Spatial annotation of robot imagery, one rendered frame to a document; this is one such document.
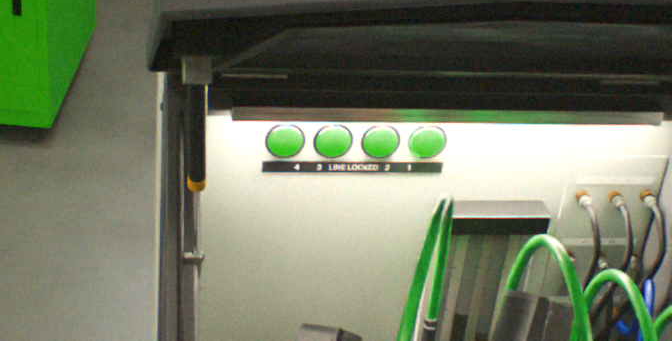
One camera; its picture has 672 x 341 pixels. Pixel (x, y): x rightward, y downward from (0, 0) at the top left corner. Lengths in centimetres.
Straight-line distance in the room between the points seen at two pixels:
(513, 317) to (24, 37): 288
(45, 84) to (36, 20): 23
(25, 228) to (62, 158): 40
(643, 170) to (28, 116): 271
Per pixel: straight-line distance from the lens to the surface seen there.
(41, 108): 396
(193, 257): 135
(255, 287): 158
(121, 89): 439
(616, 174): 159
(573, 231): 162
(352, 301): 162
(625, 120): 152
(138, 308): 335
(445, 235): 144
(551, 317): 112
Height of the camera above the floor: 213
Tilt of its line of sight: 32 degrees down
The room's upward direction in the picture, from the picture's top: 6 degrees clockwise
